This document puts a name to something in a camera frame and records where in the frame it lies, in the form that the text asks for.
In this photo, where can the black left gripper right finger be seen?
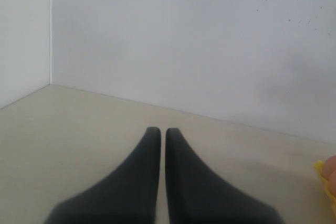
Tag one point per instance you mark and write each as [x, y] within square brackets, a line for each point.
[196, 194]

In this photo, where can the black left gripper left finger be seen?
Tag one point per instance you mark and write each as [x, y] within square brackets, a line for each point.
[127, 195]

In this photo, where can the yellow plastic egg tray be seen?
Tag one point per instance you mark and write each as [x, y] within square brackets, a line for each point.
[318, 165]

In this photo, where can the brown egg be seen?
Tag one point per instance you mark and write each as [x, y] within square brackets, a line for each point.
[332, 184]

